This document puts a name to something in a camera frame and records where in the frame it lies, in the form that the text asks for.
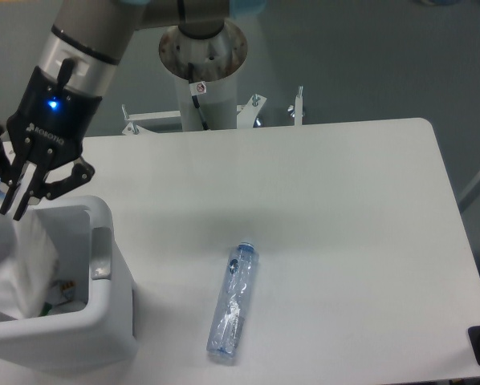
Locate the clear plastic bottle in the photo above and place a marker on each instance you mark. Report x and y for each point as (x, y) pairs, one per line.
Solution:
(233, 302)

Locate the trash inside the can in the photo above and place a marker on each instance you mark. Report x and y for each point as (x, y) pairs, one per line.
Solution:
(61, 299)

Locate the white paper wrapper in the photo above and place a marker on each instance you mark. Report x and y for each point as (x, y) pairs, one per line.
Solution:
(29, 262)

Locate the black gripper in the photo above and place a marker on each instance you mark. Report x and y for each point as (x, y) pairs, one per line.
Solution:
(49, 117)

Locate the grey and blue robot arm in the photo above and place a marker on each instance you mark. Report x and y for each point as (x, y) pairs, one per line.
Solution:
(97, 33)

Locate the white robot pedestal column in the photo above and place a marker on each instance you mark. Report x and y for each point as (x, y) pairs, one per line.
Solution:
(205, 60)

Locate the white metal base frame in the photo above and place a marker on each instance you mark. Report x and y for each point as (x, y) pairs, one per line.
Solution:
(247, 116)

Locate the white plastic trash can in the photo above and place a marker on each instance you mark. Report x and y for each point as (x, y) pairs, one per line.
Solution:
(104, 331)

